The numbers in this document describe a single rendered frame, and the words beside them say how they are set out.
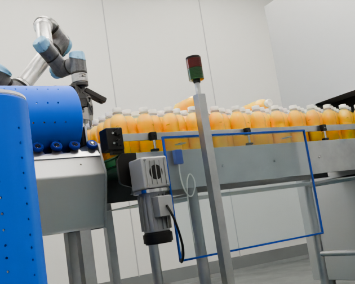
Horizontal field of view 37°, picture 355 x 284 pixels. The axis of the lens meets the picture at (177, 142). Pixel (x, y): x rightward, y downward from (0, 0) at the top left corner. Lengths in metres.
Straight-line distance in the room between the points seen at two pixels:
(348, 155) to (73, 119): 1.46
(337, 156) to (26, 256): 1.80
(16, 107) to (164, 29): 4.42
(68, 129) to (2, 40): 3.24
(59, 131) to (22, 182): 0.64
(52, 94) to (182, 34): 3.91
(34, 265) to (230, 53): 4.92
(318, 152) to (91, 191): 1.18
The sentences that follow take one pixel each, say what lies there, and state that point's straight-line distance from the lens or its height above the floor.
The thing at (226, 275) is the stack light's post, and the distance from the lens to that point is 2.13.
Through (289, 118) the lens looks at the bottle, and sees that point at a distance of 2.82.
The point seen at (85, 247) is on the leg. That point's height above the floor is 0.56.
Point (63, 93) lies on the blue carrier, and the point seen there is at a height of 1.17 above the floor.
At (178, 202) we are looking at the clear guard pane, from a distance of 2.15.
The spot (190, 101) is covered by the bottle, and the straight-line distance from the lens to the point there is 2.51.
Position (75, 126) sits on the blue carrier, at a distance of 2.16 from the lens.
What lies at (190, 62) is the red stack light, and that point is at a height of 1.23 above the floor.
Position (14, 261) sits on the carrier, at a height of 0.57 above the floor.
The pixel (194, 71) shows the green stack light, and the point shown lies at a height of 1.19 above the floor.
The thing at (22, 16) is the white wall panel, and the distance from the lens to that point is 5.46.
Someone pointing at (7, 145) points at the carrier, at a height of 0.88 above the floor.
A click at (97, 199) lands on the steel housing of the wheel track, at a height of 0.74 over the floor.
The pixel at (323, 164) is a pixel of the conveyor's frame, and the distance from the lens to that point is 2.77.
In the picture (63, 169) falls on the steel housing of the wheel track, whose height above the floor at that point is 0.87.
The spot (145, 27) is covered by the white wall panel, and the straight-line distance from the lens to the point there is 5.81.
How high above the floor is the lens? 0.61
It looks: 8 degrees up
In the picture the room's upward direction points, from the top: 9 degrees counter-clockwise
